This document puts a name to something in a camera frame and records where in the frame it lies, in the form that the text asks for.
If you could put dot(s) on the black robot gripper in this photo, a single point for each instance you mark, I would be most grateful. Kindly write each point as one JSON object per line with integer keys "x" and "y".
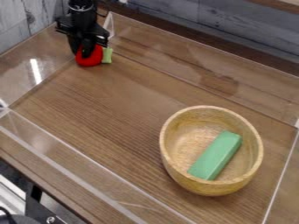
{"x": 78, "y": 25}

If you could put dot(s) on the red plush strawberry toy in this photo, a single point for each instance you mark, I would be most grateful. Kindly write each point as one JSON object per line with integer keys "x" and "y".
{"x": 100, "y": 56}

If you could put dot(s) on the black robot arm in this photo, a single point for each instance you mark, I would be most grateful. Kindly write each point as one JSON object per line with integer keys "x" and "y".
{"x": 82, "y": 5}

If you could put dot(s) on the wooden bowl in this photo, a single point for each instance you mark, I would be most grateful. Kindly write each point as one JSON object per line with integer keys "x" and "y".
{"x": 185, "y": 135}

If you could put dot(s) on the green rectangular block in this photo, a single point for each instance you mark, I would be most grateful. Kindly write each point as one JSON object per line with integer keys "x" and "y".
{"x": 216, "y": 155}

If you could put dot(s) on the clear acrylic corner bracket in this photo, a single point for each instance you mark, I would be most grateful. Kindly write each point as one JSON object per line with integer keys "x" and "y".
{"x": 109, "y": 25}

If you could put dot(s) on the clear acrylic tray enclosure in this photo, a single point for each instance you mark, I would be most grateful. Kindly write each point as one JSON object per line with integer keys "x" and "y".
{"x": 80, "y": 127}

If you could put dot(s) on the black table leg bracket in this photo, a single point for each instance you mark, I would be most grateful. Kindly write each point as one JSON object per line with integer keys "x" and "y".
{"x": 36, "y": 210}

